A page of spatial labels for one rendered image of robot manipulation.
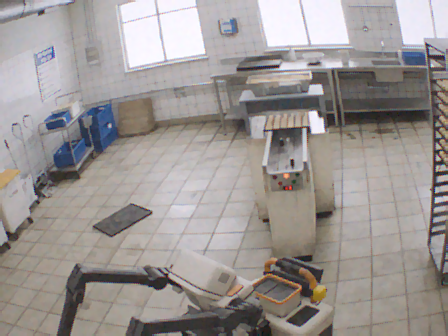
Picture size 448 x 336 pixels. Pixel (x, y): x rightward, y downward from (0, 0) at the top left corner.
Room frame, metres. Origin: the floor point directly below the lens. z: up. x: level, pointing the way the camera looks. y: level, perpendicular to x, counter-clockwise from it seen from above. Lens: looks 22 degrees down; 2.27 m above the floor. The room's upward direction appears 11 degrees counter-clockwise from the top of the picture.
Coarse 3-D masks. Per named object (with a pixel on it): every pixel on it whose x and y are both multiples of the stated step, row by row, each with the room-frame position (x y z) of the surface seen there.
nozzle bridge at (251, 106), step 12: (252, 96) 4.04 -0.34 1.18; (264, 96) 3.98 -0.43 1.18; (276, 96) 3.93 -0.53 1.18; (288, 96) 3.88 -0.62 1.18; (300, 96) 3.85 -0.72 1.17; (312, 96) 3.83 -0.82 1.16; (240, 108) 3.97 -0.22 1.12; (252, 108) 4.03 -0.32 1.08; (264, 108) 4.01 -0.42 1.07; (276, 108) 3.99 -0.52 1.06; (300, 108) 3.92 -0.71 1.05; (312, 108) 3.88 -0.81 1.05; (324, 108) 3.81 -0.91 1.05; (324, 120) 3.92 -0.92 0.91
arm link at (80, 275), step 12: (72, 276) 1.46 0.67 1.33; (84, 276) 1.44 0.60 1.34; (96, 276) 1.48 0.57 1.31; (108, 276) 1.51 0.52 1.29; (120, 276) 1.54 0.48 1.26; (132, 276) 1.57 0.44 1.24; (144, 276) 1.60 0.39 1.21; (156, 276) 1.61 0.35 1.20; (72, 288) 1.42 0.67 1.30; (84, 288) 1.43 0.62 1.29; (156, 288) 1.60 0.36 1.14
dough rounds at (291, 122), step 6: (294, 114) 4.22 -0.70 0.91; (300, 114) 4.17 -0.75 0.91; (306, 114) 4.13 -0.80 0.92; (270, 120) 4.11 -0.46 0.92; (276, 120) 4.09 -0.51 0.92; (282, 120) 4.06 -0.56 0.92; (288, 120) 4.06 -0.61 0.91; (294, 120) 4.07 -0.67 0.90; (300, 120) 4.00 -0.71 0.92; (306, 120) 3.97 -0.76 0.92; (270, 126) 3.95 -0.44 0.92; (276, 126) 3.93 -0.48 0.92; (282, 126) 3.91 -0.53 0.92; (288, 126) 3.90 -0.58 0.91; (294, 126) 3.92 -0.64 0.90; (300, 126) 3.88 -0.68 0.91
